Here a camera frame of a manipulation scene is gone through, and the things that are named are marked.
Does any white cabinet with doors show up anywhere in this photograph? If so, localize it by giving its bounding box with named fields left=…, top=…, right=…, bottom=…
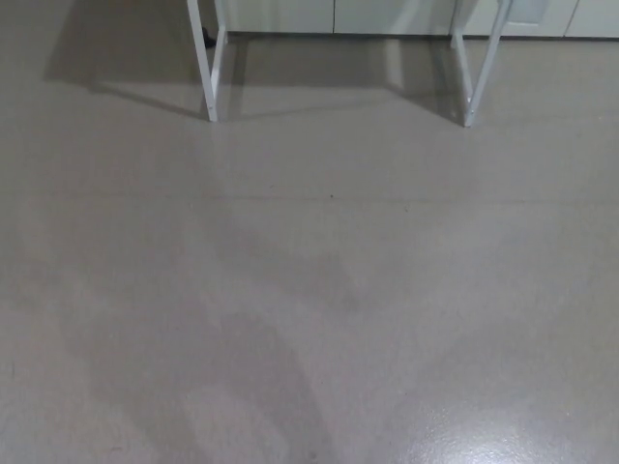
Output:
left=225, top=0, right=619, bottom=39

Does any white table with metal frame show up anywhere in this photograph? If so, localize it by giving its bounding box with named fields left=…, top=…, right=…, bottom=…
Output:
left=186, top=0, right=514, bottom=130

